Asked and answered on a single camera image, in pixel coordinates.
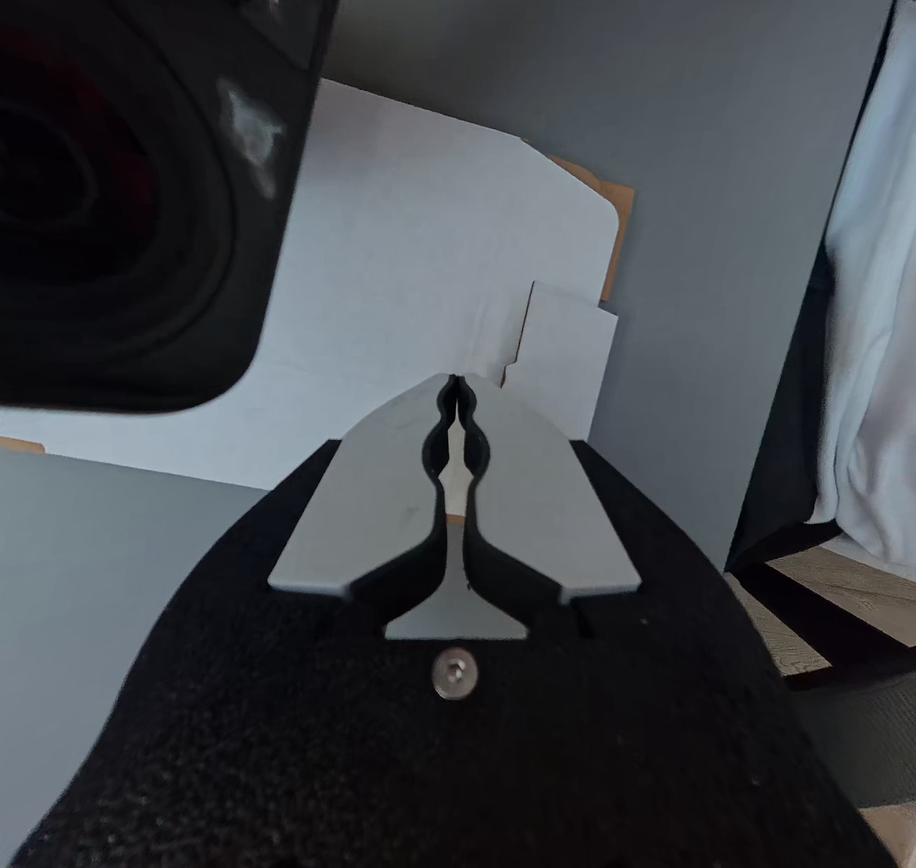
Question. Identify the white cardboard box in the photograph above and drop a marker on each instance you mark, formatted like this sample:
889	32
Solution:
401	252

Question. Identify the white cloth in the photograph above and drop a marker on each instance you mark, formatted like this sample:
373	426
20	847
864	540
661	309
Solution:
880	310

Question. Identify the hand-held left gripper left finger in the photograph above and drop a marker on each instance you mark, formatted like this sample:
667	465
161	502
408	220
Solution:
365	503

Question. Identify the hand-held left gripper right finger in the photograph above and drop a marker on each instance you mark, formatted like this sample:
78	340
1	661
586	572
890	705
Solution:
551	510

